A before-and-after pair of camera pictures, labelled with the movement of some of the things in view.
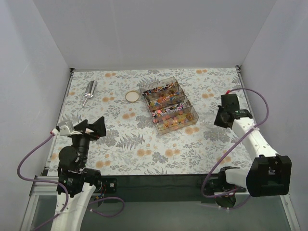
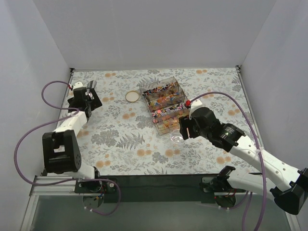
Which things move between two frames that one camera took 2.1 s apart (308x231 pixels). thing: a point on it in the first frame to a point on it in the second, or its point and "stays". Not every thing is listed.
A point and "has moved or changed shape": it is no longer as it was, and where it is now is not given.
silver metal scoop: [90, 90] stays
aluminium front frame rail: [49, 186] stays
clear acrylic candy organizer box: [170, 109] stays
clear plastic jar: [207, 120] has moved or changed shape
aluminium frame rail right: [238, 71] stays
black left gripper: [89, 134] to [94, 101]
